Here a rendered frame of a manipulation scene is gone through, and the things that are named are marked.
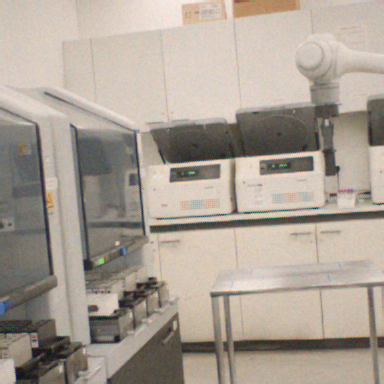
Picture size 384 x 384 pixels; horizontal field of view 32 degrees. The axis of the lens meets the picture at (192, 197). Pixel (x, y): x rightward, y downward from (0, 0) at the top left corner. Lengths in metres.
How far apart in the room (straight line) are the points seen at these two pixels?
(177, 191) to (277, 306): 0.98
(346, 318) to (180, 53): 2.07
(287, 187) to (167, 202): 0.79
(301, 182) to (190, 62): 1.15
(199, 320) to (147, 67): 1.76
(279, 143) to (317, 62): 2.92
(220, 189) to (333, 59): 2.55
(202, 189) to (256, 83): 0.82
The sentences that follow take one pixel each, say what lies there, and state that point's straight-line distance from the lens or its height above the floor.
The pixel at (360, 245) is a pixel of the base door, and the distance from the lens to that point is 4.34.
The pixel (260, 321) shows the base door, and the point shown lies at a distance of 4.47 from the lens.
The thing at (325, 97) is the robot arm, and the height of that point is 1.42.
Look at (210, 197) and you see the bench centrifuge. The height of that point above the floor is 1.03.
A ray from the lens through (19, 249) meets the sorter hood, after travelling 1.71.
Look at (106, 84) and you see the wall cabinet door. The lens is 4.90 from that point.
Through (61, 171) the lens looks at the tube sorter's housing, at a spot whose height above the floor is 1.27.
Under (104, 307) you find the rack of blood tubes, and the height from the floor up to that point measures 0.84.
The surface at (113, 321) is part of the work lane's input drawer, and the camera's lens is 2.12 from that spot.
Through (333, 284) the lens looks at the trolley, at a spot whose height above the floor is 0.82.
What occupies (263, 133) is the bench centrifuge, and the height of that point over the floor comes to 1.41.
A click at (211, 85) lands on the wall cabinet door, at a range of 4.69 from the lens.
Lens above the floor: 1.27
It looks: 3 degrees down
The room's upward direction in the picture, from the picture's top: 5 degrees counter-clockwise
